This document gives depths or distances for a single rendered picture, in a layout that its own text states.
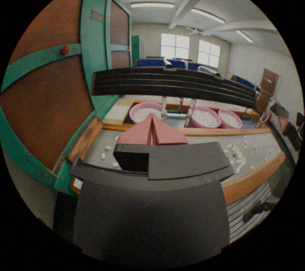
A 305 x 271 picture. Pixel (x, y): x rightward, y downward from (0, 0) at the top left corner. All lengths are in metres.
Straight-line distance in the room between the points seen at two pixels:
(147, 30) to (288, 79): 6.68
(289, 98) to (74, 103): 5.30
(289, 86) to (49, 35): 5.34
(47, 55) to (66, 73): 0.14
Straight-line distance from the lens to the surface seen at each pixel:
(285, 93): 5.01
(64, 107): 0.46
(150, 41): 5.30
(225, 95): 0.31
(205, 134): 0.59
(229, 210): 0.64
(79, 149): 0.47
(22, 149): 0.40
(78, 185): 0.47
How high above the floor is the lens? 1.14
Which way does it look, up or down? 38 degrees down
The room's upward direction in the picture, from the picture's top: straight up
